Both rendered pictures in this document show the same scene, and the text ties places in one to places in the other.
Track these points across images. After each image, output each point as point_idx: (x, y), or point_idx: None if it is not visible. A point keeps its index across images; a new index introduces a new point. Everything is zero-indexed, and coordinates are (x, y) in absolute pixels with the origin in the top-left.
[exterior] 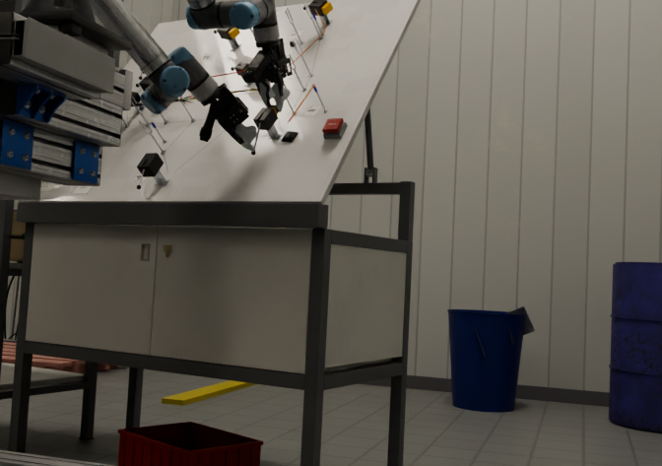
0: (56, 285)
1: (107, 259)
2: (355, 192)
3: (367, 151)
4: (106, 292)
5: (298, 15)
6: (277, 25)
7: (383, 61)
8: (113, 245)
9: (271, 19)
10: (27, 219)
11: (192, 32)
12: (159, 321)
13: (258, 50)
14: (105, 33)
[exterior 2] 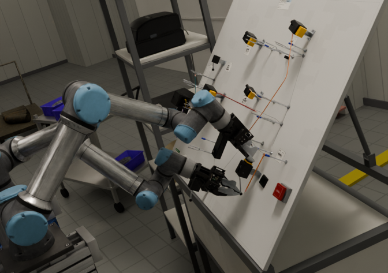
0: (193, 212)
1: (203, 215)
2: (359, 169)
3: (361, 143)
4: (208, 232)
5: (299, 12)
6: (222, 116)
7: (330, 112)
8: None
9: (214, 117)
10: None
11: (247, 11)
12: (228, 266)
13: (271, 55)
14: (45, 262)
